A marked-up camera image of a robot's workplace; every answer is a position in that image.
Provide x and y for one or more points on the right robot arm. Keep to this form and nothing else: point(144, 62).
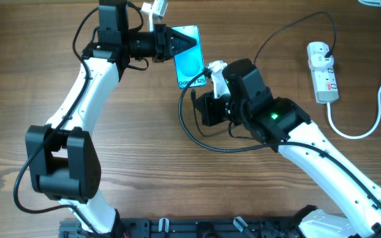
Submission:
point(241, 97)

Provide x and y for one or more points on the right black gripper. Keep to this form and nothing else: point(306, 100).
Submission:
point(207, 108)

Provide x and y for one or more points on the white power strip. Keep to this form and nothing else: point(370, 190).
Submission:
point(324, 82)

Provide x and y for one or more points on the white USB charger plug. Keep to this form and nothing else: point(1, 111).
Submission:
point(318, 62)

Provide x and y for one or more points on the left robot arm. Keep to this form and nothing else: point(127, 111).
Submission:
point(62, 160)

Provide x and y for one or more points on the Galaxy S25 smartphone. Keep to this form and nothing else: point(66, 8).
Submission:
point(189, 63)

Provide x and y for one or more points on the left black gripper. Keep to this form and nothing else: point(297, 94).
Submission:
point(159, 43)

